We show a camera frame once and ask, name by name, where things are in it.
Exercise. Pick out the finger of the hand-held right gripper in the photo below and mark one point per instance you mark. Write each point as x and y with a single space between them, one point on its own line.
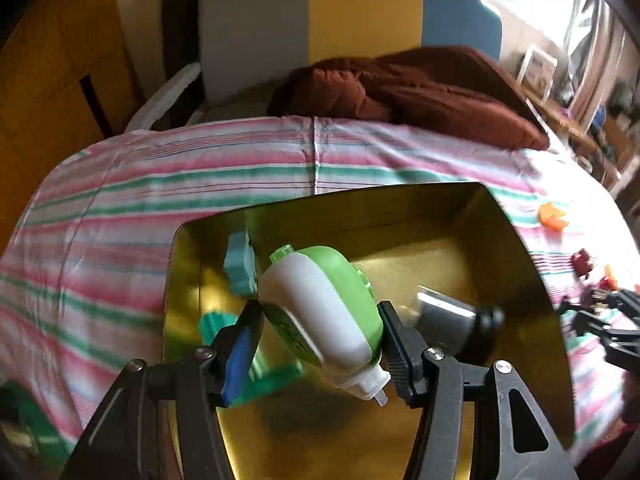
627 300
612 337

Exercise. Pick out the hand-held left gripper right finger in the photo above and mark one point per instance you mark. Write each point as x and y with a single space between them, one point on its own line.
400 355

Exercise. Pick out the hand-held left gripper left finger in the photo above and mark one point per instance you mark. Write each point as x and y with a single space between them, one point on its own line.
236 365

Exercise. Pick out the green plastic spool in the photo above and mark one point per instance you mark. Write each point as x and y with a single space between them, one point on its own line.
215 325

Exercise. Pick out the red toy block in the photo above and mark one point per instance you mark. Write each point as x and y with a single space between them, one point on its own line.
582 262

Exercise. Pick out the grey jar with black lid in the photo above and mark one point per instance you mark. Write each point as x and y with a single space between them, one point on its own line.
445 315

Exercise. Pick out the light blue plastic piece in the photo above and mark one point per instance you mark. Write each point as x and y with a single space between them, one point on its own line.
240 265

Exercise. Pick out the orange plastic scoop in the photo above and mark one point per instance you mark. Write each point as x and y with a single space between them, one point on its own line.
552 216

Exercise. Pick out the gold tin box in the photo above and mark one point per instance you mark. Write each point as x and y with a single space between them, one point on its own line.
450 240

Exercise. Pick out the wooden side shelf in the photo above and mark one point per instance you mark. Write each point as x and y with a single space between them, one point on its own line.
565 120

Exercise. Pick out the striped bed sheet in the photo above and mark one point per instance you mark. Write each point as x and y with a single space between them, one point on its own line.
150 175

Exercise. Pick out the sheer window curtain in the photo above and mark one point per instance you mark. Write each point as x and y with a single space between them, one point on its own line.
600 60

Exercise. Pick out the brown quilt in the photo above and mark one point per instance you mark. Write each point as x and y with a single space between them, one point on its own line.
425 90

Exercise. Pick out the wooden wardrobe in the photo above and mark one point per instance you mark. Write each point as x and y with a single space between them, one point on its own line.
50 85

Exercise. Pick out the grey yellow blue headboard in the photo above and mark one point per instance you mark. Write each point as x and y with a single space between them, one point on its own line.
350 15

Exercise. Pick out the white picture frame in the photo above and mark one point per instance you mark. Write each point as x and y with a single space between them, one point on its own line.
537 70

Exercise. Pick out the white bed rail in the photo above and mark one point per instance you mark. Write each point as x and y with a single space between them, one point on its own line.
165 95

